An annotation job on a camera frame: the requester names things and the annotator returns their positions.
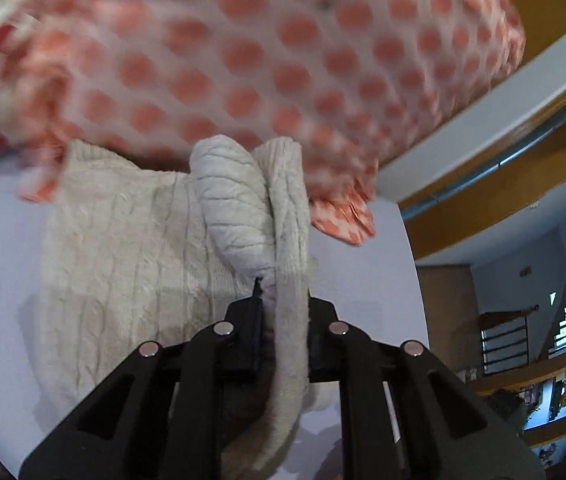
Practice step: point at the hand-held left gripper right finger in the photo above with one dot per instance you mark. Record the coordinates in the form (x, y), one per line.
(319, 340)

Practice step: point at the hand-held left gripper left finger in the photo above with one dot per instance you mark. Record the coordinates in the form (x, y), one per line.
(249, 330)

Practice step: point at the red polka dot garment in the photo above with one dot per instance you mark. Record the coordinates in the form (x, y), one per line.
(263, 60)

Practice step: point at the wooden door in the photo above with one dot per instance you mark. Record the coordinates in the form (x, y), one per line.
(450, 320)

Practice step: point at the black stair railing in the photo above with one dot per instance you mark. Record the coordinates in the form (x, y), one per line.
(505, 342)

